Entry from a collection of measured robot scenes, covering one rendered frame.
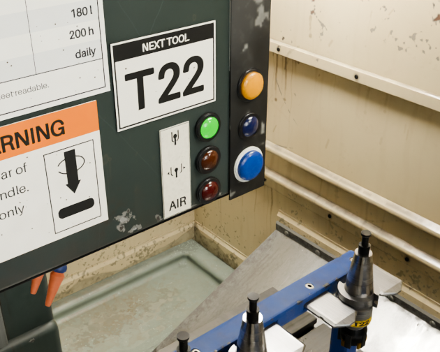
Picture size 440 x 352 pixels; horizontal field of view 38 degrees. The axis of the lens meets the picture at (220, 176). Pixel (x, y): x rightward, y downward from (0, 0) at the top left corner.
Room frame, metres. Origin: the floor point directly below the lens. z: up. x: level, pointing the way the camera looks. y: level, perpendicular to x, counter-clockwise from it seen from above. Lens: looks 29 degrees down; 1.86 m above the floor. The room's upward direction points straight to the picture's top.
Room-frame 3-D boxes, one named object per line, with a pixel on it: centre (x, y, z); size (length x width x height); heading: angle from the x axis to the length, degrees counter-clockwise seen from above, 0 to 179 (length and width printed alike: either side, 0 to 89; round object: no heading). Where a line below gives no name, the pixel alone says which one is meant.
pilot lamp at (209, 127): (0.51, 0.01, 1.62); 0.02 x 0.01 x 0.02; 130
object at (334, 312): (0.74, -0.17, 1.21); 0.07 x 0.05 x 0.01; 40
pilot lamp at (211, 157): (0.51, 0.01, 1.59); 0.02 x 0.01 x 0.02; 130
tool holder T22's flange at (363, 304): (0.77, -0.21, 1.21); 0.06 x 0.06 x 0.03
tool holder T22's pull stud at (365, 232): (0.77, -0.21, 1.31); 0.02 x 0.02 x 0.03
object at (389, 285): (0.81, -0.25, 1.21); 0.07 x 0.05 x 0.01; 40
